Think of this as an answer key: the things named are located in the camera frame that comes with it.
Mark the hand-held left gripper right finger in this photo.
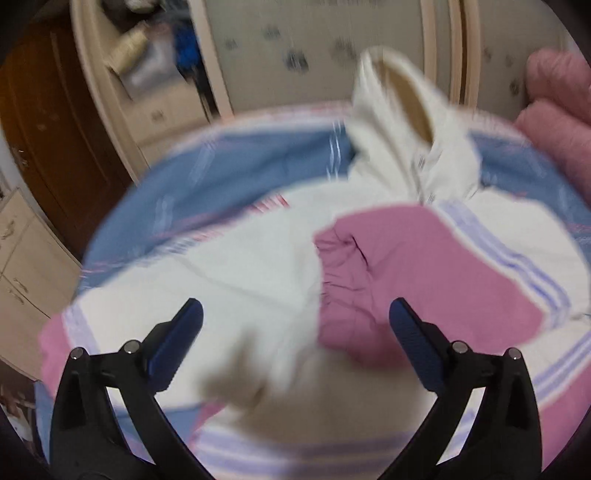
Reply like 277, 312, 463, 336
379, 298, 543, 480

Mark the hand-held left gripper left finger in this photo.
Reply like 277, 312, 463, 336
48, 298, 218, 480

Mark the pink garment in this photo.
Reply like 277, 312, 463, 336
314, 205, 543, 370

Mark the cream white hooded jacket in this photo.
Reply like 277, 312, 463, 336
175, 46, 483, 462

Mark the cream drawer cabinet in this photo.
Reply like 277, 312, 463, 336
0, 185, 84, 379

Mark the blue white pink striped bedsheet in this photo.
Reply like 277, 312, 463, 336
34, 104, 591, 480

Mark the brown wooden door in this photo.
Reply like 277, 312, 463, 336
0, 18, 139, 254

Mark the grey folded cloth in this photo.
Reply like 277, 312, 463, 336
122, 41, 181, 95

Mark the pink fluffy blanket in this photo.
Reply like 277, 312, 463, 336
512, 46, 591, 185

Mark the blue cloth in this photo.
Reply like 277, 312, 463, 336
173, 18, 204, 75

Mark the beige yarn roll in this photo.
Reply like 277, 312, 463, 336
108, 28, 148, 75

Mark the cream wardrobe with sliding doors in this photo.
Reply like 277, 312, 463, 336
69, 0, 591, 185

